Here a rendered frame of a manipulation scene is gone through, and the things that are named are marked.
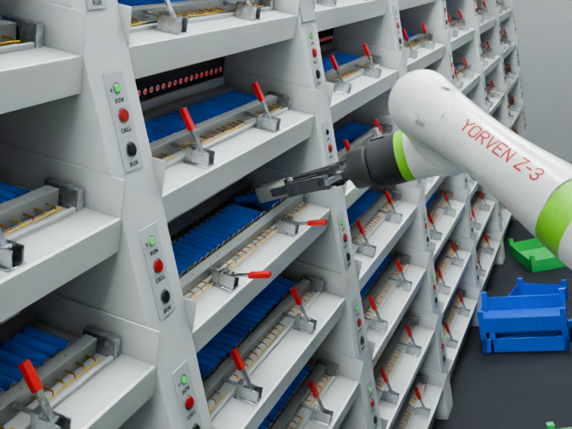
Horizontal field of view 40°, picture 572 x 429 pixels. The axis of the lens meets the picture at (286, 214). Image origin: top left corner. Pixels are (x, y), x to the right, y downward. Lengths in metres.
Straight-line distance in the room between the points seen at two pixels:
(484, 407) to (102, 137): 1.91
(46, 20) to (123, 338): 0.40
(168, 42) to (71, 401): 0.49
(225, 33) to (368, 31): 1.02
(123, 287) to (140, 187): 0.13
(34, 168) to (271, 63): 0.70
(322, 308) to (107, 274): 0.70
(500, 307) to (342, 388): 1.48
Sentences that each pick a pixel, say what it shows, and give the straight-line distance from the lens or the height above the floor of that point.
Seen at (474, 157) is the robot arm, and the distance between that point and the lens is 1.16.
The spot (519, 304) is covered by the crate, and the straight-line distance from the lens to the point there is 3.11.
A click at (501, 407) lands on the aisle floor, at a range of 2.63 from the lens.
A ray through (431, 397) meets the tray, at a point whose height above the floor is 0.12.
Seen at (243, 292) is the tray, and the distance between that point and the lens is 1.25.
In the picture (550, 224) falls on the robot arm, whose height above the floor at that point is 0.98.
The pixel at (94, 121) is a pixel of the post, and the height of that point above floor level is 1.22.
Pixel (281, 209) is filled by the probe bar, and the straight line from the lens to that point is 1.50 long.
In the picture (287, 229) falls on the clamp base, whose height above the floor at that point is 0.92.
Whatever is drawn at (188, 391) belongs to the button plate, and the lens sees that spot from 1.10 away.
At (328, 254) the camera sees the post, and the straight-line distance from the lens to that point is 1.66.
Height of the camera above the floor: 1.30
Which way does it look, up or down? 14 degrees down
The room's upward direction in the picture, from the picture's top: 10 degrees counter-clockwise
